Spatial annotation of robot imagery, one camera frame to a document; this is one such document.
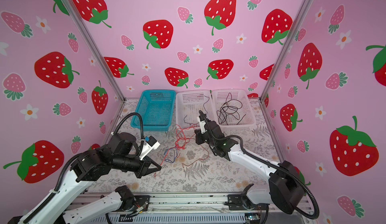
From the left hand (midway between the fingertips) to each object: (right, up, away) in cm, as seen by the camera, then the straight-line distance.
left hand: (160, 168), depth 60 cm
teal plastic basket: (-17, +26, +55) cm, 63 cm away
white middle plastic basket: (+7, +29, +56) cm, 63 cm away
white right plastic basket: (+50, +17, +42) cm, 67 cm away
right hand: (+14, +13, +22) cm, 29 cm away
